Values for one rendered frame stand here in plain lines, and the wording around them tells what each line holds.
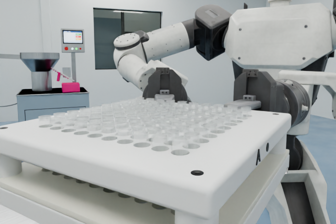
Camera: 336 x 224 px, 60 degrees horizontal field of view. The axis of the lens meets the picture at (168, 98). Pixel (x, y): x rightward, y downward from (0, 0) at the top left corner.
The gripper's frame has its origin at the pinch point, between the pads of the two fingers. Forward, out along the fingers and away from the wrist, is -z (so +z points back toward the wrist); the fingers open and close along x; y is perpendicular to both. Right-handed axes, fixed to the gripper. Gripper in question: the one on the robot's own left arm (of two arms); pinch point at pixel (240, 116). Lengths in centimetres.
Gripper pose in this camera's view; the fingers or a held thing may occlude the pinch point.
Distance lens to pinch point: 40.6
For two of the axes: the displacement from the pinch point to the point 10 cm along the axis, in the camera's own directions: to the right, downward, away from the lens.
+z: 6.4, -0.9, 7.6
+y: -7.7, -0.9, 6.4
